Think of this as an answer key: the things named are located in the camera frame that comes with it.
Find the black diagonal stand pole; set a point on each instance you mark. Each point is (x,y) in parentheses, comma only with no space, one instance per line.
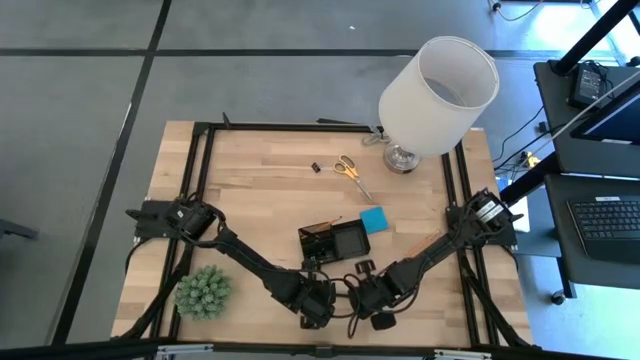
(595,35)

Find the yellow power plug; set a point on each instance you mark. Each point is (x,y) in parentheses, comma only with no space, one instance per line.
(531,160)

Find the black diagonal stand beam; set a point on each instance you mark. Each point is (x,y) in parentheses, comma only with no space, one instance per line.
(530,180)

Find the white diagonal rod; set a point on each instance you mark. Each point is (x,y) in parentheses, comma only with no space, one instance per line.
(590,108)

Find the black computer monitor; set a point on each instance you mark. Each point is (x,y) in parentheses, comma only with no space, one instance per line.
(615,125)

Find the black caster wheel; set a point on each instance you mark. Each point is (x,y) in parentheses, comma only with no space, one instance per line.
(558,298)

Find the blue sticky note pad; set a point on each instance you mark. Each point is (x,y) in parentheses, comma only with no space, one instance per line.
(374,220)

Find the white shade silver table lamp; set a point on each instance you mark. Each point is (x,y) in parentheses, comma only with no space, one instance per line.
(435,110)

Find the green artificial plant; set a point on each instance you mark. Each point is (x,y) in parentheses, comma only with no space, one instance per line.
(202,292)

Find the black mesh desk organizer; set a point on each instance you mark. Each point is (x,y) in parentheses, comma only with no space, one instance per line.
(352,242)

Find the grey chair base leg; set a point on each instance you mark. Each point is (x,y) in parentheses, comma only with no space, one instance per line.
(15,230)

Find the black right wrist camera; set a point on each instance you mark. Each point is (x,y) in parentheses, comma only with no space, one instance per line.
(383,321)

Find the silver metal bracket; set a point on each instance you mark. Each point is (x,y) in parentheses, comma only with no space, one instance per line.
(462,354)
(185,351)

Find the black rig crossbar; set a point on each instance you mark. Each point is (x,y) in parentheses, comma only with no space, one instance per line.
(75,350)

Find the small black binder clip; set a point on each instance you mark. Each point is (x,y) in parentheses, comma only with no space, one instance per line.
(316,167)

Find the black power adapter box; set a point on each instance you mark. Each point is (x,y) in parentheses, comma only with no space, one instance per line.
(587,82)

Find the black desk with monitor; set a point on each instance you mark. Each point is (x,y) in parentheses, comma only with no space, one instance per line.
(555,100)

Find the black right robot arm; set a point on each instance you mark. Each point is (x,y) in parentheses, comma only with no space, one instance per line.
(440,250)

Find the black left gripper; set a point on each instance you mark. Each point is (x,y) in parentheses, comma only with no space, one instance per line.
(315,300)

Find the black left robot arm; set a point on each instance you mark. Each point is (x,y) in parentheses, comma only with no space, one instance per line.
(250,255)

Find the black desk with keyboard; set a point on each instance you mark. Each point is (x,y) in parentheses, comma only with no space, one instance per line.
(600,275)

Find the black keyboard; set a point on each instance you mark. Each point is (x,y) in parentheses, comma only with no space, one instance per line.
(607,220)

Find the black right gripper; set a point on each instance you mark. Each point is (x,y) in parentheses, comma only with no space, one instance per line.
(375,297)

